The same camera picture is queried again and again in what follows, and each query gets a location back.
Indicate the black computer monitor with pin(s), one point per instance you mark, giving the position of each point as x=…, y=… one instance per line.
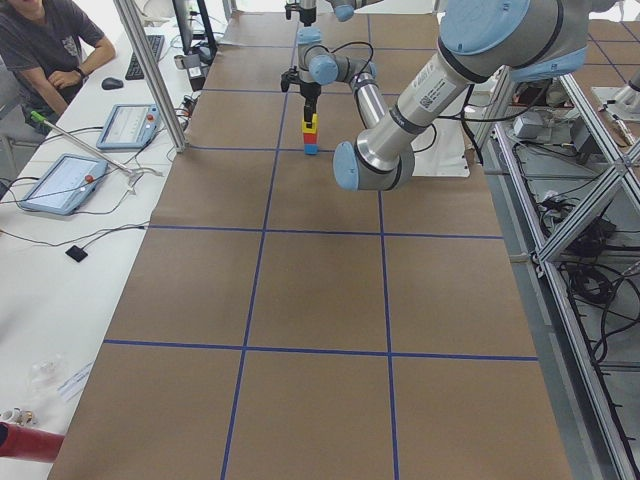
x=196, y=33

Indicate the aluminium frame post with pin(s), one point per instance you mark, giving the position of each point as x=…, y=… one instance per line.
x=135, y=32

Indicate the seated person grey shirt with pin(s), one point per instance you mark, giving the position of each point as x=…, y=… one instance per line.
x=50, y=47

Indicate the white metal mount base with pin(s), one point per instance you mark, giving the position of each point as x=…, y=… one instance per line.
x=440, y=151

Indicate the blue wooden cube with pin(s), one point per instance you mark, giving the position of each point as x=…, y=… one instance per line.
x=311, y=149

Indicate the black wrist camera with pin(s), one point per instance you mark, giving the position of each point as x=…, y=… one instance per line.
x=290, y=7
x=288, y=78

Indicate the red cylinder bottle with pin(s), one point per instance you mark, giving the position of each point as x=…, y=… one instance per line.
x=29, y=444

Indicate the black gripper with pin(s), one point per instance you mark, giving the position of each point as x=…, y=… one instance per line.
x=306, y=11
x=310, y=92

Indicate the aluminium truss frame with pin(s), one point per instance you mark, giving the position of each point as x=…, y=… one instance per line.
x=570, y=174

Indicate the far teach pendant tablet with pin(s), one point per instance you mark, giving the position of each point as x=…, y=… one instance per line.
x=129, y=127

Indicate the near teach pendant tablet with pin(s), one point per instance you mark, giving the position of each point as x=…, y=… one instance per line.
x=65, y=186

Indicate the red wooden cube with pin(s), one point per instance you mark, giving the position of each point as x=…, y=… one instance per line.
x=310, y=139

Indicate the yellow wooden cube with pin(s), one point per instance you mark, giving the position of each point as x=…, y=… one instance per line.
x=310, y=126

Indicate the small black square pad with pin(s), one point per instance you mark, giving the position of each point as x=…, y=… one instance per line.
x=76, y=253

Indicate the teach pendant tablet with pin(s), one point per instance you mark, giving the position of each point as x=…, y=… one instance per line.
x=65, y=186
x=129, y=127

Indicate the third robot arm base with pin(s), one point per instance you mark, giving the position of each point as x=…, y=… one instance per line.
x=621, y=103

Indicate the black computer mouse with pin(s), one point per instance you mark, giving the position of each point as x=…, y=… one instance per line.
x=111, y=83

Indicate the metal rod tool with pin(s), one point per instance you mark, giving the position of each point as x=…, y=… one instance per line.
x=133, y=173

